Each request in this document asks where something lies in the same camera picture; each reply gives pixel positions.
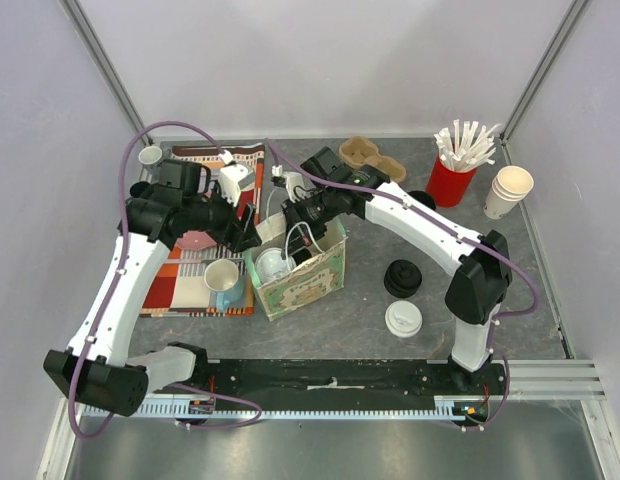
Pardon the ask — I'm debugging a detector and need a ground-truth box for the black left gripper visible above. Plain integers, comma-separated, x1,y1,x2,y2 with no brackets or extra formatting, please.
184,180,262,254

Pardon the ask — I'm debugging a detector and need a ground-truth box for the white plastic cup lid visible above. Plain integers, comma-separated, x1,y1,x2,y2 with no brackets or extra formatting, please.
255,247,296,286

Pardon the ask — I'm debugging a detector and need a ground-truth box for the green patterned paper bag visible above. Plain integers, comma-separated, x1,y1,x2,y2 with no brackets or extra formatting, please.
243,211,347,321

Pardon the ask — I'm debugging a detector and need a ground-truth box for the brown pulp carrier stack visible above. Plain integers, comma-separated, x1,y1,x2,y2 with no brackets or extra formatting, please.
338,136,407,184

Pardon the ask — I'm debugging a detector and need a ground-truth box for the black plastic cup lid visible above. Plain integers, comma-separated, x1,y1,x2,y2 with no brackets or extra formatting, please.
292,248,313,266

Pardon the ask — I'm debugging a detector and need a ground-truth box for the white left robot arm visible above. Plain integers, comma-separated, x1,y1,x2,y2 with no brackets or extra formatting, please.
43,160,260,417

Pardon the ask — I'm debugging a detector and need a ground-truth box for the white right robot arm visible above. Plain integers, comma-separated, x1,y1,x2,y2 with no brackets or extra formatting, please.
284,147,512,394

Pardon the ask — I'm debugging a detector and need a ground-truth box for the light blue ceramic mug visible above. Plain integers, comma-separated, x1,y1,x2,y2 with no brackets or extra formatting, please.
204,259,245,313

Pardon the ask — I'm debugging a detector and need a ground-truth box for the pink dotted plate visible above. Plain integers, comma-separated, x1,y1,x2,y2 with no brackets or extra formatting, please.
176,231,216,251

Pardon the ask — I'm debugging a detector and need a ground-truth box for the colourful patterned placemat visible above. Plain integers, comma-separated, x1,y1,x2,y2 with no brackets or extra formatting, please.
140,143,266,317

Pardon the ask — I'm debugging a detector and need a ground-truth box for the dark blue ceramic mug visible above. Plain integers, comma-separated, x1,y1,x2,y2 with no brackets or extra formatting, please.
129,181,150,198

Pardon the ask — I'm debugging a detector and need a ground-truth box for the black plastic lid stack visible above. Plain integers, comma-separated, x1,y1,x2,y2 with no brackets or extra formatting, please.
383,259,423,299

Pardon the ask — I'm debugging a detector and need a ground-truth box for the grey ceramic mug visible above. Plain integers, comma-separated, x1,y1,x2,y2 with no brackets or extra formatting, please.
137,145,164,168

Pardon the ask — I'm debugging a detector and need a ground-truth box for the white lid stack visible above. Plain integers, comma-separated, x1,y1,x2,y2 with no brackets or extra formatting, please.
384,300,423,338

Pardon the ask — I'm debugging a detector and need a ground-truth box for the red ribbed paper cup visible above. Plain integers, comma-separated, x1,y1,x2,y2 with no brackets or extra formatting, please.
425,155,477,208

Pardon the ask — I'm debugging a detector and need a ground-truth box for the white wrapped straws bundle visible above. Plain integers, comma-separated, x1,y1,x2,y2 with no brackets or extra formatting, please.
434,119,501,173

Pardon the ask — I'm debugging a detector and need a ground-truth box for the white paper cup stack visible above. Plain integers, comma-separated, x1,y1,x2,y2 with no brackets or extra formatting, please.
483,165,534,220

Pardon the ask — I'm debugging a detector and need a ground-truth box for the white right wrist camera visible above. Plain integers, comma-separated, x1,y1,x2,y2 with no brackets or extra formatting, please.
271,165,306,202

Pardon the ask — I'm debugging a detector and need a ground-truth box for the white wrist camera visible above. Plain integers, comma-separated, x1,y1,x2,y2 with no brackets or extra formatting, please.
218,150,256,207
271,165,306,202

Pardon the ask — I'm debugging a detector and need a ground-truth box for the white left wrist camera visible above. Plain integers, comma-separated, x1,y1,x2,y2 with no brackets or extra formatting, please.
218,150,256,207

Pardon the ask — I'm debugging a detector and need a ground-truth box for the pink handled knife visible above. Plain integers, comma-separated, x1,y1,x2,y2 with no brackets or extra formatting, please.
163,257,244,265

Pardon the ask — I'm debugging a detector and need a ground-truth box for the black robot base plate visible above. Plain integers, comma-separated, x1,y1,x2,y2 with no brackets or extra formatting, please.
185,359,507,407

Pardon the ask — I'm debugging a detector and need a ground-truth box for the white slotted cable duct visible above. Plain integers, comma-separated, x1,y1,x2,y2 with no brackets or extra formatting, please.
82,397,491,419

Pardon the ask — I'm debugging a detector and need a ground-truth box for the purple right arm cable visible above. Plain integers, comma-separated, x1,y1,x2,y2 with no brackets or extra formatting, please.
264,138,541,432

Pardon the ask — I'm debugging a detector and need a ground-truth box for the aluminium frame post left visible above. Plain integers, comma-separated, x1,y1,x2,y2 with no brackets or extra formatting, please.
59,0,145,133

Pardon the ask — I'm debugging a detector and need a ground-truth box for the aluminium frame post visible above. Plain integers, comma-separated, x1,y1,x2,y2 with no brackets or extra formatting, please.
499,0,591,147
59,0,145,133

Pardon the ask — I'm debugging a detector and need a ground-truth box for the aluminium frame post right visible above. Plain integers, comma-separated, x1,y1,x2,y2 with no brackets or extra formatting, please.
499,0,591,147

